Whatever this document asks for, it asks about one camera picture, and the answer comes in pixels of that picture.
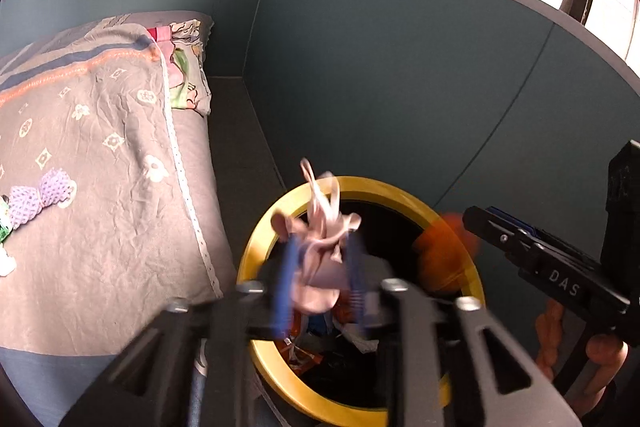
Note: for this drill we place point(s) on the grey patterned blanket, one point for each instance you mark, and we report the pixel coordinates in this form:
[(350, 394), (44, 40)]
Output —
[(100, 207)]

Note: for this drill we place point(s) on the purple foam net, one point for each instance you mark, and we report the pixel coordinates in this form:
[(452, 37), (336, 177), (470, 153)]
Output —
[(40, 199)]

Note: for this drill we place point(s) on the pink plastic bag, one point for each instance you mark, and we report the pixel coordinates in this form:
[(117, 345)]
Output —
[(320, 252)]

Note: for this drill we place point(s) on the person's right hand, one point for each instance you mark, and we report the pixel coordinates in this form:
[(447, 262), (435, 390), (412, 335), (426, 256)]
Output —
[(550, 337)]

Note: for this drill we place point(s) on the floral pillow at bed edge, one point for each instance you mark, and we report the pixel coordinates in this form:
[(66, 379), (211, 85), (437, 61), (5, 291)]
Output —
[(185, 77)]

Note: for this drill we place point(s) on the small white tissue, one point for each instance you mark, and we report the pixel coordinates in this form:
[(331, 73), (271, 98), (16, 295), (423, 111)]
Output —
[(5, 262)]

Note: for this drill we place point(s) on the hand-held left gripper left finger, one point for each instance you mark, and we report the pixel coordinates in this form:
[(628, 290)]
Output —
[(285, 287)]

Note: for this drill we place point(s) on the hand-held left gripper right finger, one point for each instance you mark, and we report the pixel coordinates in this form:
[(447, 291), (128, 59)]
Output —
[(356, 287)]

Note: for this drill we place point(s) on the yellow-rimmed black trash bin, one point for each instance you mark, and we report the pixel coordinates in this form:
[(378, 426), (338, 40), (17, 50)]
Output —
[(250, 252)]

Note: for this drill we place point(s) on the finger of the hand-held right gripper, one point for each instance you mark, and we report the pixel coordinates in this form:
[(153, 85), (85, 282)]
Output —
[(500, 237), (520, 223)]

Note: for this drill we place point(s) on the blue printed bedsheet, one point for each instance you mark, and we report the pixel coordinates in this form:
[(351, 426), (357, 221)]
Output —
[(30, 382)]

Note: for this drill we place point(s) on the green wrapper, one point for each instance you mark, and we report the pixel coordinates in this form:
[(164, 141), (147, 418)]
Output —
[(4, 222)]

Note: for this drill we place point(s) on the blue wrapper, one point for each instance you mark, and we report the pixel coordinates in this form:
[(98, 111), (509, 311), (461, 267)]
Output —
[(320, 331)]

